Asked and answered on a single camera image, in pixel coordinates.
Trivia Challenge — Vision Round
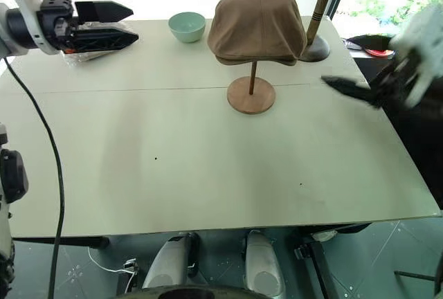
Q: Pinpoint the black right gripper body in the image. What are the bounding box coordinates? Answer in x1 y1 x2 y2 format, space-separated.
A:
370 51 426 110

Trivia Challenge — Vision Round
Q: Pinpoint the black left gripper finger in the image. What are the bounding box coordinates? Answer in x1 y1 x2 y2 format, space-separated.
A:
75 0 134 24
67 26 141 55

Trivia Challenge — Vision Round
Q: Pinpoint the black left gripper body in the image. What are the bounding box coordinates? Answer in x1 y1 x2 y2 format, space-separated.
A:
36 0 81 54

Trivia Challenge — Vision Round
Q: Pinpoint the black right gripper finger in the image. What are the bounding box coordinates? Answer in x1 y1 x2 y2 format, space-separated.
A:
321 75 381 109

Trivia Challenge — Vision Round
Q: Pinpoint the brown cap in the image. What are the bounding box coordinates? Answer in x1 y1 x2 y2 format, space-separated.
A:
207 0 307 69

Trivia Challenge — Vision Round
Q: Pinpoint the wooden hat stand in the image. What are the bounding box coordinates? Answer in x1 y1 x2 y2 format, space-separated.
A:
226 61 277 116

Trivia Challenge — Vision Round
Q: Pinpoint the clear plastic bag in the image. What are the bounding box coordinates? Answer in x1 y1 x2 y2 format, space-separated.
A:
63 49 112 69

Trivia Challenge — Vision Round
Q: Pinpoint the red and black object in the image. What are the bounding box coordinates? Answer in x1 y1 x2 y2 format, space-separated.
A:
345 33 396 60

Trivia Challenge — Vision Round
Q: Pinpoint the light green bowl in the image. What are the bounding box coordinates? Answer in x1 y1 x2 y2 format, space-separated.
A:
168 11 206 44

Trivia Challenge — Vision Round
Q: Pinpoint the thin black floor rod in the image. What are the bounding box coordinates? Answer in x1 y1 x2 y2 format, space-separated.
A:
393 270 437 283

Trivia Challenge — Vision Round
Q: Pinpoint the silver right robot foot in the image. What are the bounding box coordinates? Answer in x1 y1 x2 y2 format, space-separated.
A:
243 229 287 299

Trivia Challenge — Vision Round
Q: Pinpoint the silver robot foot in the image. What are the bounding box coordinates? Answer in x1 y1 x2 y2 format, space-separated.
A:
243 229 287 299
141 232 202 293

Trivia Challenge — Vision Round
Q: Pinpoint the black table leg bar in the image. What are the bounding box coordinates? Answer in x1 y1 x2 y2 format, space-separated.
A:
12 236 111 250

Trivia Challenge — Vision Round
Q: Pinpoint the silver left robot foot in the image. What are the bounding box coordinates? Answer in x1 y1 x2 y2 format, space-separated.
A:
141 232 202 293

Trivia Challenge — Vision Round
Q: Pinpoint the dark rounded robot waist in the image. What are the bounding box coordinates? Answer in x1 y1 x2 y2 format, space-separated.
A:
116 286 266 299

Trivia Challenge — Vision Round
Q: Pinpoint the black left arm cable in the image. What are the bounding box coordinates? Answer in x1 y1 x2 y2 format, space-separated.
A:
3 55 66 299

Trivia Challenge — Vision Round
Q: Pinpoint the black table leg post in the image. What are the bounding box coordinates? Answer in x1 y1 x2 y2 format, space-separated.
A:
293 239 335 299

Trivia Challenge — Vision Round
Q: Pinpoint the white floor cable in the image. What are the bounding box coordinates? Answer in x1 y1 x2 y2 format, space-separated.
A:
87 246 140 291

